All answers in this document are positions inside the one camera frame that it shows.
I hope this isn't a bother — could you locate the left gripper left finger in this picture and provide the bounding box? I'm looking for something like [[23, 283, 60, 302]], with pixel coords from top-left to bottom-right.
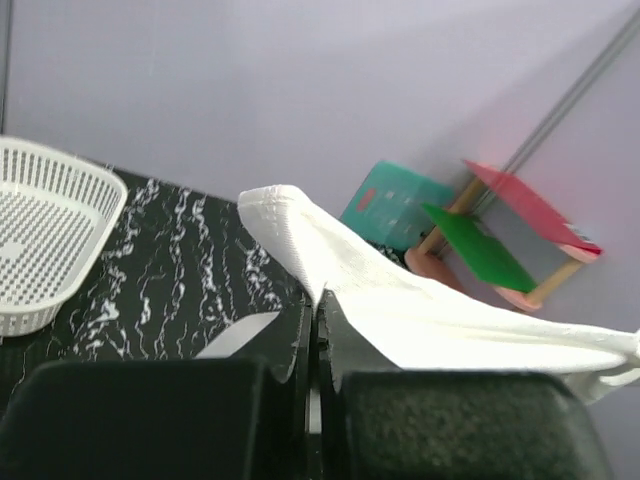
[[231, 300, 313, 479]]

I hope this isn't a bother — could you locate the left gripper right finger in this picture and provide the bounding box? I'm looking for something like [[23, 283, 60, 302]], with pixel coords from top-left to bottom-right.
[[317, 290, 401, 393]]

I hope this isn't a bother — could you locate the white daisy print t-shirt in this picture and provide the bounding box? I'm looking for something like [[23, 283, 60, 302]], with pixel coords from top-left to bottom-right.
[[237, 185, 639, 404]]

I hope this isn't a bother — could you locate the pink wooden tiered shelf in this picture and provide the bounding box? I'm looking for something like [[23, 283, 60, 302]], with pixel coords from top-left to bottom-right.
[[404, 160, 603, 312]]

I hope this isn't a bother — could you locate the black marbled table mat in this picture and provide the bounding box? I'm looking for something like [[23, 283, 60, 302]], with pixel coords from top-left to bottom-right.
[[1, 172, 301, 397]]

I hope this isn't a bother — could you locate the teal cutting board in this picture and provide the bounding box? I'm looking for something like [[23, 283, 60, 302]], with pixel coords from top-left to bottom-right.
[[340, 161, 454, 251]]

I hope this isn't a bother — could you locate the green plastic sheet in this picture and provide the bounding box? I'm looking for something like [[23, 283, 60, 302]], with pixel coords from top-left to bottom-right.
[[423, 203, 537, 294]]

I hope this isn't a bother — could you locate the red plastic sheet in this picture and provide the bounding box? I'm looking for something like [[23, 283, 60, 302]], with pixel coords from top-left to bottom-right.
[[464, 160, 602, 263]]

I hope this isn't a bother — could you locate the white perforated plastic basket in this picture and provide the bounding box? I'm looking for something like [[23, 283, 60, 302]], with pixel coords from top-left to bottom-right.
[[1, 136, 128, 337]]

